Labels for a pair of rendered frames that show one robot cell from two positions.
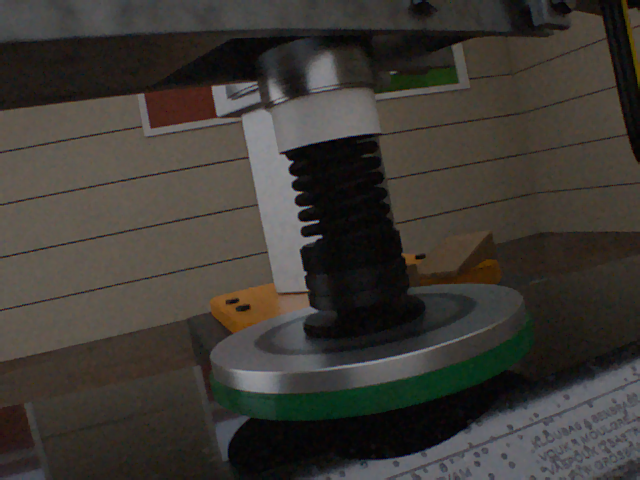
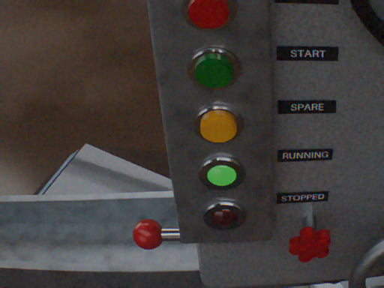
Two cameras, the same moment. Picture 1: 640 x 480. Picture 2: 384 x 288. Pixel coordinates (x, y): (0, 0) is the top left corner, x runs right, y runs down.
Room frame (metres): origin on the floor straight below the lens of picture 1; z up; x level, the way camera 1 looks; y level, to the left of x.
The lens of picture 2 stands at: (0.02, -0.32, 1.72)
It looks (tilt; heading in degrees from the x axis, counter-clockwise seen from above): 44 degrees down; 48
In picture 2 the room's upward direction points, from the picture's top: 6 degrees counter-clockwise
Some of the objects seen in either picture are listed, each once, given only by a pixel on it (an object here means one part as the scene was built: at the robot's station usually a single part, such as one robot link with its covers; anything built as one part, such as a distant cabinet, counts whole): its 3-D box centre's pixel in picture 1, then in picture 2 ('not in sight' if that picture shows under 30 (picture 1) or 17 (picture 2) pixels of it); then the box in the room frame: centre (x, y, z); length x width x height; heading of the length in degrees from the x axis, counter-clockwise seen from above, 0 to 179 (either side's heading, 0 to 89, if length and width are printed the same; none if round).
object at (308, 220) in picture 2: not in sight; (309, 232); (0.33, -0.11, 1.24); 0.04 x 0.04 x 0.04; 42
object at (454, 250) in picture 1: (451, 254); not in sight; (1.18, -0.23, 0.80); 0.20 x 0.10 x 0.05; 144
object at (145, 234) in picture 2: not in sight; (170, 234); (0.29, 0.03, 1.17); 0.08 x 0.03 x 0.03; 132
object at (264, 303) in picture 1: (341, 289); not in sight; (1.29, -0.02, 0.76); 0.49 x 0.49 x 0.05; 17
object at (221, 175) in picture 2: not in sight; (221, 173); (0.29, -0.05, 1.32); 0.02 x 0.01 x 0.02; 132
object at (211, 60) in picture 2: not in sight; (214, 70); (0.28, -0.05, 1.42); 0.03 x 0.01 x 0.03; 132
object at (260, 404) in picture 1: (367, 334); not in sight; (0.43, -0.02, 0.86); 0.22 x 0.22 x 0.04
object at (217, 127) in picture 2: not in sight; (218, 126); (0.28, -0.05, 1.37); 0.03 x 0.01 x 0.03; 132
